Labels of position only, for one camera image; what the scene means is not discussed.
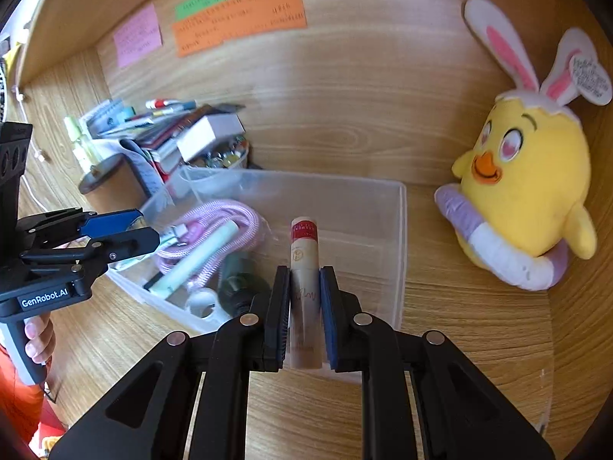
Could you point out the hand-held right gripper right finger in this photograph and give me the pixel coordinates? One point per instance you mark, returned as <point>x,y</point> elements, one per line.
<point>328,316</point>

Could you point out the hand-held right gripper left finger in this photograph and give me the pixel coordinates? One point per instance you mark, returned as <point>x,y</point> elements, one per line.
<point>282,316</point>

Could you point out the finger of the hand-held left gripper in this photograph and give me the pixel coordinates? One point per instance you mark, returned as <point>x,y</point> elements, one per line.
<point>129,244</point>
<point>112,223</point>

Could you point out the beige tube with red label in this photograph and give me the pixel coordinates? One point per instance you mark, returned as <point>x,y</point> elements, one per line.
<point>304,268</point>

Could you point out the dark green bottle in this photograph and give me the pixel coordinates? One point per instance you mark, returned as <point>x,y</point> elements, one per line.
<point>239,278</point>

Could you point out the pale green tube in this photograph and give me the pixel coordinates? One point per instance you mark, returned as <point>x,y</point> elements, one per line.
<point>201,258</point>

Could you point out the white tape roll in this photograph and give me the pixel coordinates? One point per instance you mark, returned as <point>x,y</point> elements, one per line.
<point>198,303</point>

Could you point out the clear plastic storage box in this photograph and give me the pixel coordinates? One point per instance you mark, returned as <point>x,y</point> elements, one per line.
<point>364,230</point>

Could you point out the person's left hand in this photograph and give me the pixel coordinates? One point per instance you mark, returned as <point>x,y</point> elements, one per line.
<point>40,340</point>

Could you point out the brown ceramic mug with lid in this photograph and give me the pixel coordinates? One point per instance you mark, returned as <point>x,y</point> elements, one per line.
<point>115,187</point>

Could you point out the yellow-green spray bottle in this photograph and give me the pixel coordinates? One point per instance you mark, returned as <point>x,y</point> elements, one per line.
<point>84,146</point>

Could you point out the stack of books and papers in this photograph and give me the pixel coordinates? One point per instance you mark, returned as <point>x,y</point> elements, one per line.
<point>143,129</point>

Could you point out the orange garment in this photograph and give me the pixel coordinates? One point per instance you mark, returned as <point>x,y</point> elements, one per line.
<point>21,402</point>

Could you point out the red and white marker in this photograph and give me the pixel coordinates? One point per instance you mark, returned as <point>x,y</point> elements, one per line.
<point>162,103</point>

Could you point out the white cardboard box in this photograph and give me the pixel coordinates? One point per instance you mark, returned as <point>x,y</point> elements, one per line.
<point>210,134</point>

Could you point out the pink paper note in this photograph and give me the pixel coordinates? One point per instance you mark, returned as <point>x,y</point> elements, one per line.
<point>138,33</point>

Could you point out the orange paper note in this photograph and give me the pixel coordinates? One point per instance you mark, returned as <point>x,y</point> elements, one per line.
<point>239,21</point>

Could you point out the yellow chick plush toy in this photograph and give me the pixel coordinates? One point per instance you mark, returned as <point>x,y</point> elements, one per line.
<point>527,177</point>

